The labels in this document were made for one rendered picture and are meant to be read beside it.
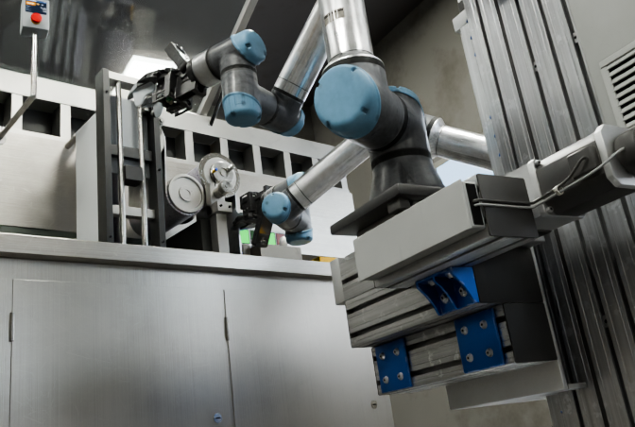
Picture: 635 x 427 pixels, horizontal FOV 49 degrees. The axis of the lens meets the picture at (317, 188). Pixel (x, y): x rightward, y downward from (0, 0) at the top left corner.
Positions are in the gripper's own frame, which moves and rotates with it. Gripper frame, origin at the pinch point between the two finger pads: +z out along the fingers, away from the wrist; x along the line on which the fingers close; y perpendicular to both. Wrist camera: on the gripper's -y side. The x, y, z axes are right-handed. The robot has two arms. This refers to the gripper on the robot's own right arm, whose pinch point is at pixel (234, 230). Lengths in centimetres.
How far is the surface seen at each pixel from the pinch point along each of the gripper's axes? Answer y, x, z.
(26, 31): 52, 63, 1
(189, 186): 11.0, 16.7, -2.4
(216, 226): -2.4, 11.3, -7.0
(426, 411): -50, -275, 177
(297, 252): -7.8, -18.1, -6.5
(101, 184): 2, 49, -14
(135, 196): 13.9, 24.3, 16.7
